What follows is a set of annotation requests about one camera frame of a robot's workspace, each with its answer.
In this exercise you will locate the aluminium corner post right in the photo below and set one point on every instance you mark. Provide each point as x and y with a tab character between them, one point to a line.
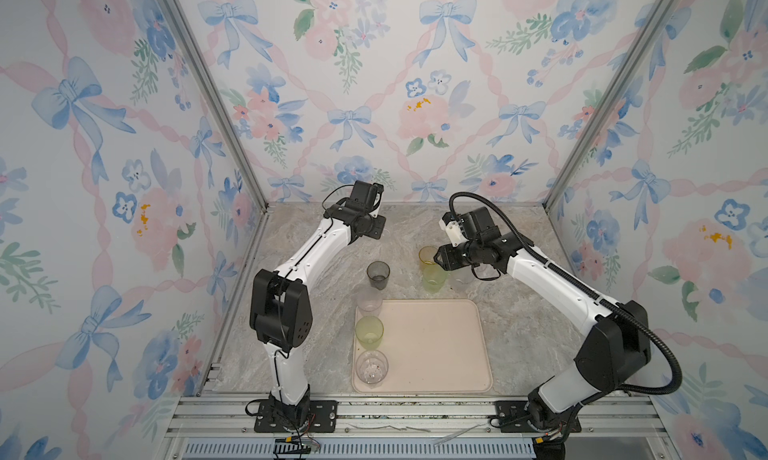
647	34

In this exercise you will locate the aluminium corner post left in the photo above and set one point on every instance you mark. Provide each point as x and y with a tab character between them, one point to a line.
200	72

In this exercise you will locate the beige plastic tray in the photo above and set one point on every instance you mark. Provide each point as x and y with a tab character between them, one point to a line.
433	347

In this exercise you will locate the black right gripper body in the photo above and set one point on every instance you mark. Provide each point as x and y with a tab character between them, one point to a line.
464	255

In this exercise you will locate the aluminium corner post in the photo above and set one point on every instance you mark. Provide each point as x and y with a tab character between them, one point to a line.
200	72
647	34

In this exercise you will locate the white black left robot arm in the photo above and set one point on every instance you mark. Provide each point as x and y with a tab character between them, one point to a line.
280	308

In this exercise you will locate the clear plastic cup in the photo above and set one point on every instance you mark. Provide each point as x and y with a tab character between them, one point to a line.
369	300
460	280
372	367

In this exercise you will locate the grey smoked plastic cup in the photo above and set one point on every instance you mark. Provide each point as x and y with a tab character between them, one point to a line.
378	273

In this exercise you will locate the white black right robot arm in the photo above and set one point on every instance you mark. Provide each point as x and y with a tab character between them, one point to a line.
614	349

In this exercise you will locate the light green plastic cup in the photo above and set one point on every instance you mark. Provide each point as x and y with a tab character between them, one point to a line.
369	332
433	278

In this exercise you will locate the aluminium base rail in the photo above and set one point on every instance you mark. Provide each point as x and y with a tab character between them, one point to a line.
223	426

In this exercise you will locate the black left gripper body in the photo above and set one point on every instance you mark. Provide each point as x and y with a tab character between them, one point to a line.
376	226

